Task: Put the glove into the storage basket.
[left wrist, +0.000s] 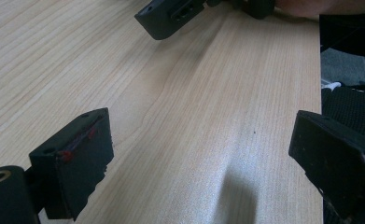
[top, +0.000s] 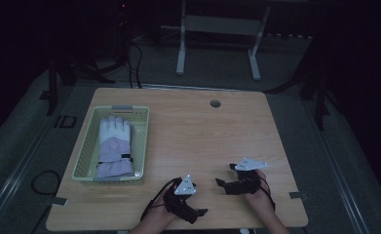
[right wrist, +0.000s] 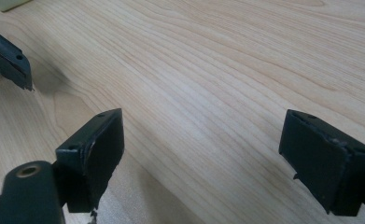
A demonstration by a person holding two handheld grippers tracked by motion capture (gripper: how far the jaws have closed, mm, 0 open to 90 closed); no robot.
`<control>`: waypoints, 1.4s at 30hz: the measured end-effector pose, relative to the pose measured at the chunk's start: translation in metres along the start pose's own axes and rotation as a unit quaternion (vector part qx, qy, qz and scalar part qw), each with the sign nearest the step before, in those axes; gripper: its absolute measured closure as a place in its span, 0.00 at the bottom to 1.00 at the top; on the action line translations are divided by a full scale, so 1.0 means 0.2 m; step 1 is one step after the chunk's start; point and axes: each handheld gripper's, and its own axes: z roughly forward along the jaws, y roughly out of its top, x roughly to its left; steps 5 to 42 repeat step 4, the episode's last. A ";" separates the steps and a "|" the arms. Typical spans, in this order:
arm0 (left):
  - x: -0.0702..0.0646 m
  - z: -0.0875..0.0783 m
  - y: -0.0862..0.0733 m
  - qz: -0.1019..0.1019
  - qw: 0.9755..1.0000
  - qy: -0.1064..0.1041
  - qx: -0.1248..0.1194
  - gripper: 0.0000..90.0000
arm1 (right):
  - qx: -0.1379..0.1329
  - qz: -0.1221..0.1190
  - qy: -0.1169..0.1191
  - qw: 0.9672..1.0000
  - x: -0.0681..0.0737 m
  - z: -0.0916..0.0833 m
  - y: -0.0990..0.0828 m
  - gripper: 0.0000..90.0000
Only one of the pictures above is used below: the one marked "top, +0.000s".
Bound lilac and white ski glove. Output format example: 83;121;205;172
95;115;135;178

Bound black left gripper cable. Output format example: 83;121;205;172
139;176;181;222

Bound black floor cable loop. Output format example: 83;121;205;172
30;170;61;197

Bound dark tripod stand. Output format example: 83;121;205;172
39;48;118;116

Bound black hanging cables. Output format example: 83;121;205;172
126;19;144;90

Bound green plastic basket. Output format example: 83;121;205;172
71;104;151;183

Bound person's left hand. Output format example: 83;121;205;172
142;194;180;228

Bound person's right hand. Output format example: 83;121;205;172
244;169;276;213

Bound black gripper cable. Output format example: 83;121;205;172
139;176;181;222
259;175;277;211

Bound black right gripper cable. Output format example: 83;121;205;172
259;175;277;211

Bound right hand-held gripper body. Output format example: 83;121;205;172
225;157;269;196

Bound white metal desk frame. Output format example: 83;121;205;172
175;0;272;82

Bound grey tape piece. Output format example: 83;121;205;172
288;191;308;201
51;196;69;207

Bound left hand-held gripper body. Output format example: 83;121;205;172
163;174;200;219

